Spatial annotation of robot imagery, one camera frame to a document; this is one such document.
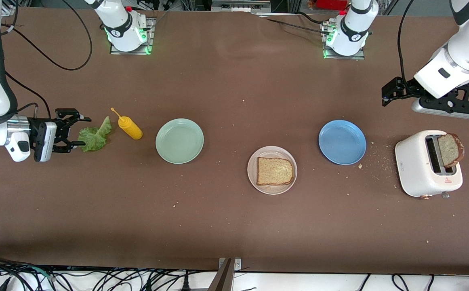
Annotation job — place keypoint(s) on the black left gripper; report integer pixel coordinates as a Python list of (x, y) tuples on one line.
[(400, 89)]

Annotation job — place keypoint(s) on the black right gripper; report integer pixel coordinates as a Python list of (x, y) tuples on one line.
[(34, 126)]

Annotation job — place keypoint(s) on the yellow squeeze bottle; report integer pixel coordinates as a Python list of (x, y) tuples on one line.
[(131, 128)]

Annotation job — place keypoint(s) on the brown bread slice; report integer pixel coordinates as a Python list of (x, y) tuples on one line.
[(274, 171), (449, 150)]

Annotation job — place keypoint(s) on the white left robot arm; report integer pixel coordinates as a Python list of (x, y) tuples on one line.
[(351, 36)]

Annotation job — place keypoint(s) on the blue plate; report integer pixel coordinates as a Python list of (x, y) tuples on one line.
[(342, 142)]

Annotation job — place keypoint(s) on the pale green plate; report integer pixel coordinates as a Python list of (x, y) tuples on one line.
[(179, 141)]

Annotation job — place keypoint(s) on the beige plate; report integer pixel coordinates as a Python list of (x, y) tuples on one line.
[(278, 190)]

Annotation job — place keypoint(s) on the green lettuce leaf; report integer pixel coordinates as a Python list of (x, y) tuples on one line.
[(95, 139)]

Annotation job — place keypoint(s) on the white toaster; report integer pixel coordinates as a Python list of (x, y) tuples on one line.
[(414, 169)]

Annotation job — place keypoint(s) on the red box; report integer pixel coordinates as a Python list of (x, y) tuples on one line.
[(331, 4)]

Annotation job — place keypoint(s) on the grey metal equipment box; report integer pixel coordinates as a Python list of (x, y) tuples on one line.
[(240, 6)]

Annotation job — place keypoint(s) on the metal table edge bracket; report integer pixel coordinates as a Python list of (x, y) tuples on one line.
[(226, 279)]

